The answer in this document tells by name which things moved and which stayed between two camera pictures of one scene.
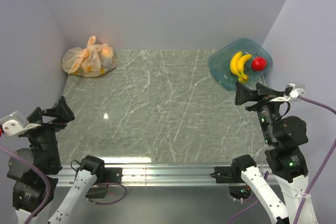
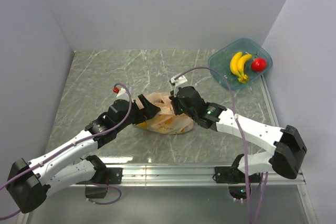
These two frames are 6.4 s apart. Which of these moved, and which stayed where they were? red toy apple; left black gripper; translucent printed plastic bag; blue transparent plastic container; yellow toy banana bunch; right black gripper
Moved: left black gripper; translucent printed plastic bag; right black gripper
Stayed: yellow toy banana bunch; red toy apple; blue transparent plastic container
